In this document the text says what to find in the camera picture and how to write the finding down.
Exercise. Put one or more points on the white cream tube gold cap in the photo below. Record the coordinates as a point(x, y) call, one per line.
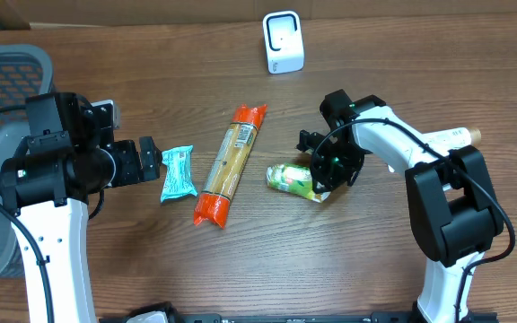
point(456, 137)

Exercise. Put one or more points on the white barcode scanner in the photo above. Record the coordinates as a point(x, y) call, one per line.
point(283, 42)

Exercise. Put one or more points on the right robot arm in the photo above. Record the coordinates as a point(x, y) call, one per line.
point(453, 212)

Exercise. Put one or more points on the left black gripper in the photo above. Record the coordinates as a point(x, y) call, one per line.
point(135, 170)

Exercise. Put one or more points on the orange spaghetti packet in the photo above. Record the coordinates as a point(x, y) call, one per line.
point(217, 194)

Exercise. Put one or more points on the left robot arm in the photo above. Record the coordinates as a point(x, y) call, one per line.
point(71, 154)

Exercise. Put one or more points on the teal snack packet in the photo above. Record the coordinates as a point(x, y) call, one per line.
point(178, 180)

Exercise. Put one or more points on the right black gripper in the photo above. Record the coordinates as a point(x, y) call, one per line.
point(334, 179)

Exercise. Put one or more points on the green juice carton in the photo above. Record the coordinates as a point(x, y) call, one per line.
point(294, 179)

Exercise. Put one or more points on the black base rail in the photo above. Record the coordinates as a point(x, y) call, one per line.
point(166, 312)

